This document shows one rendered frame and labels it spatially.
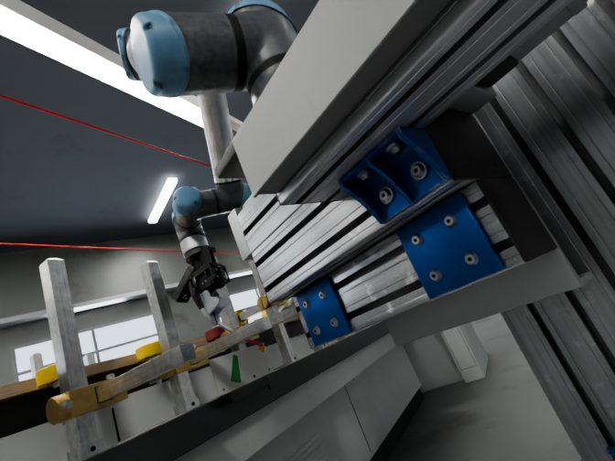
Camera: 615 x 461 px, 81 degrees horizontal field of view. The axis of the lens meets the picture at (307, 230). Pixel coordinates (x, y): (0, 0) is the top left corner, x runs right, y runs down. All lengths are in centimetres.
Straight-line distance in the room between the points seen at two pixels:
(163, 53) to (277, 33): 18
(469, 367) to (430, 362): 35
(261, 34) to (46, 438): 96
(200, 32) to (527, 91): 44
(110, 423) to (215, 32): 96
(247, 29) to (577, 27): 42
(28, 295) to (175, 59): 590
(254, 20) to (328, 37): 36
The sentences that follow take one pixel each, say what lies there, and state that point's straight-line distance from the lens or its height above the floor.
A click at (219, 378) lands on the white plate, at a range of 111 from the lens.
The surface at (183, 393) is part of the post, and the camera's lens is 103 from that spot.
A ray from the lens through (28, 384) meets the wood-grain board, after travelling 107.
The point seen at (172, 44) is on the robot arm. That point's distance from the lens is 59.
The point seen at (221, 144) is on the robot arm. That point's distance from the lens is 102.
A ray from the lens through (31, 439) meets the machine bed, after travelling 109.
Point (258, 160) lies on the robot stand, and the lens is 35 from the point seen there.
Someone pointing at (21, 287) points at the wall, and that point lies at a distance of 641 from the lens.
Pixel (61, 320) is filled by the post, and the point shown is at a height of 97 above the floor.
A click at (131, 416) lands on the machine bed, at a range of 120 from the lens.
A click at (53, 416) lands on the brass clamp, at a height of 79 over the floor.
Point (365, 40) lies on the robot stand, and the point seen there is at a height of 89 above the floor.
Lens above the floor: 73
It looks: 17 degrees up
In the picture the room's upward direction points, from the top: 23 degrees counter-clockwise
